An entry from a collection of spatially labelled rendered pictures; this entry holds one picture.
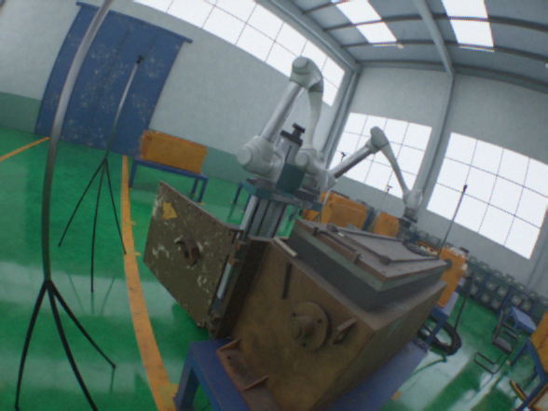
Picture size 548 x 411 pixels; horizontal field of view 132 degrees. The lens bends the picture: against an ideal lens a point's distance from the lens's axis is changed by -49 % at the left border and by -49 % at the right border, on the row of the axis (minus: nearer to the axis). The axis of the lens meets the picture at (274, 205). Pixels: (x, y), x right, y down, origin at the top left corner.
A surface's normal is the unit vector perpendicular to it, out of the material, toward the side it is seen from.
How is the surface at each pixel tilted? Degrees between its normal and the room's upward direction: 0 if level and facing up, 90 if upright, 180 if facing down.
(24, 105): 90
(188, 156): 90
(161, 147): 90
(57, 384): 0
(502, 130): 90
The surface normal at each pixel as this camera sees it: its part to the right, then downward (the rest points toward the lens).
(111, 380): 0.36, -0.92
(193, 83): 0.56, 0.36
